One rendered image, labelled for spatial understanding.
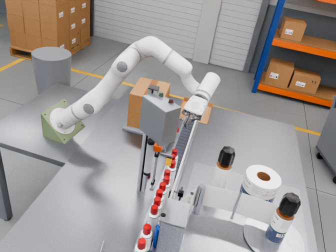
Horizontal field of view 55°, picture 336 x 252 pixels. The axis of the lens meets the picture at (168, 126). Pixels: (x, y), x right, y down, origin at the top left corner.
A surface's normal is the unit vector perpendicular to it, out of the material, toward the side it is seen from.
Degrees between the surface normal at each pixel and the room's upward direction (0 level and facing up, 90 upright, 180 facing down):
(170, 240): 90
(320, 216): 0
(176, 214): 0
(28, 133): 0
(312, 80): 90
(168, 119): 90
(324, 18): 90
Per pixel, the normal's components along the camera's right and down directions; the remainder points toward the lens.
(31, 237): 0.14, -0.83
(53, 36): -0.24, 0.51
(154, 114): -0.74, 0.28
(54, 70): 0.37, 0.60
